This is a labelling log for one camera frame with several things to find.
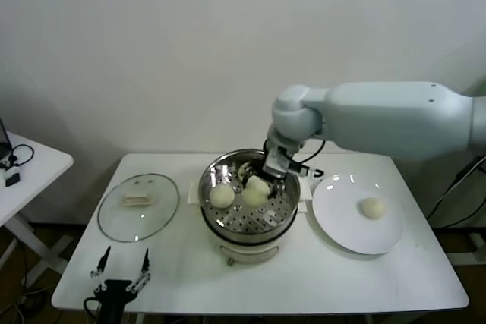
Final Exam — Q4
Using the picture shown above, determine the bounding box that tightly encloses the white round plate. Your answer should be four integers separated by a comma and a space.
311, 174, 403, 256

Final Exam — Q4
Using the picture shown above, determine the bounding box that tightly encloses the white side table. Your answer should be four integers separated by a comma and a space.
0, 132, 74, 291

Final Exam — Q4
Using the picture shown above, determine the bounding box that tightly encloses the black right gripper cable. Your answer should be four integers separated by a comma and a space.
294, 137, 327, 162

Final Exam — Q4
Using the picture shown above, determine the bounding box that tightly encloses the black wall power cable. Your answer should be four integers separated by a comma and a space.
424, 155, 486, 228

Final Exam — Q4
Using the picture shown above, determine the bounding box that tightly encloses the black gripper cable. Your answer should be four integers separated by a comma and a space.
294, 137, 327, 162
83, 295, 102, 316

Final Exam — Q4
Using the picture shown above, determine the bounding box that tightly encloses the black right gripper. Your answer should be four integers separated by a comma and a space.
242, 162, 286, 200

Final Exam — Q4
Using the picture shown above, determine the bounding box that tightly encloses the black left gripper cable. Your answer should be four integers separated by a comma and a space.
83, 295, 102, 316

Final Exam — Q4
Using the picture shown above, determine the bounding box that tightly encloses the black looped cable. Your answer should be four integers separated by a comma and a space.
7, 144, 35, 168

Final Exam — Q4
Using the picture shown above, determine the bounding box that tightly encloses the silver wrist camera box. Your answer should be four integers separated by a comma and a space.
264, 147, 323, 181

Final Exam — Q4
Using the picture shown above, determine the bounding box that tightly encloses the glass pot lid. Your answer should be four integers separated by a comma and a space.
96, 174, 180, 244

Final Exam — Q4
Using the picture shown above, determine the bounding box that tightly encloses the small white adapter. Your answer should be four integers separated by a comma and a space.
0, 161, 20, 178

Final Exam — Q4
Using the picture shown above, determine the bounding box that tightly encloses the white electric cooker base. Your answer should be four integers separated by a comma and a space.
186, 178, 311, 266

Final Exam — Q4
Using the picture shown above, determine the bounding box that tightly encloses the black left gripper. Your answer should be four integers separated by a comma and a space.
90, 246, 152, 324

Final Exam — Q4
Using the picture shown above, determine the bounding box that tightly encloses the black tablet screen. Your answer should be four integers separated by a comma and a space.
0, 118, 11, 160

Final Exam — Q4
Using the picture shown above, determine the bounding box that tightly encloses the perforated steel steamer basket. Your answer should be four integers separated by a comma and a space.
197, 150, 301, 234

